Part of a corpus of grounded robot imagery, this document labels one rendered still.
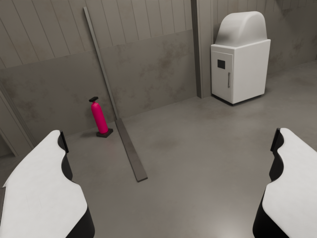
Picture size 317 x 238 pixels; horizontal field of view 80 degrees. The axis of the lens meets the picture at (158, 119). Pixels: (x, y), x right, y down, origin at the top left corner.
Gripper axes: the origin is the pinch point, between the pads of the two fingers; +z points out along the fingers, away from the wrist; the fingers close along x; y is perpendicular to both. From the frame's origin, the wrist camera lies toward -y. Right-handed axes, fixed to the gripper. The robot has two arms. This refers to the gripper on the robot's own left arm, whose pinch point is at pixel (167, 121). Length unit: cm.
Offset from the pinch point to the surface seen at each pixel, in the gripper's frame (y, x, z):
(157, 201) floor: 160, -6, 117
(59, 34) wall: 18, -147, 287
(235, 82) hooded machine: 97, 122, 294
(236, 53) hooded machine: 50, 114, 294
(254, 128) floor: 141, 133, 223
